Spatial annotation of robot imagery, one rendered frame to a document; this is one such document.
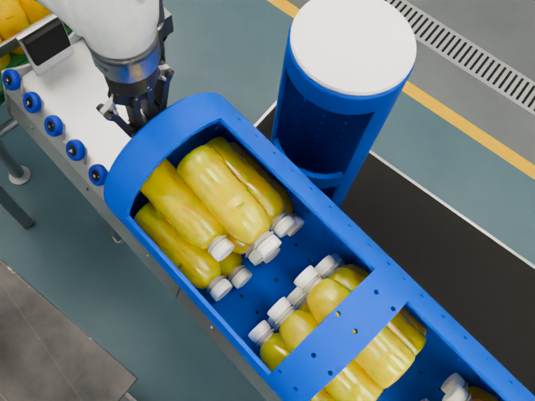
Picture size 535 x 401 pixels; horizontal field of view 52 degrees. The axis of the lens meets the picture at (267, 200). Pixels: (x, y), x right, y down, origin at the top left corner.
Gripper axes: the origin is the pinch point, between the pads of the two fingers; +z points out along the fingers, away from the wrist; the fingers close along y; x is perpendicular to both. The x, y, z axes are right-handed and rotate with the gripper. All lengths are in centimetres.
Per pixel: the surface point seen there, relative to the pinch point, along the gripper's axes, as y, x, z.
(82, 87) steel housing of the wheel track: -2.5, -30.2, 23.4
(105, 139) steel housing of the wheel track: 1.6, -16.5, 23.4
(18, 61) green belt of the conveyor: 3, -47, 26
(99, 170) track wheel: 7.7, -8.6, 17.8
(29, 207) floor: 23, -64, 116
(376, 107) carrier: -46, 18, 18
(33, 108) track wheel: 9.0, -29.9, 19.5
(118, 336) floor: 28, -3, 116
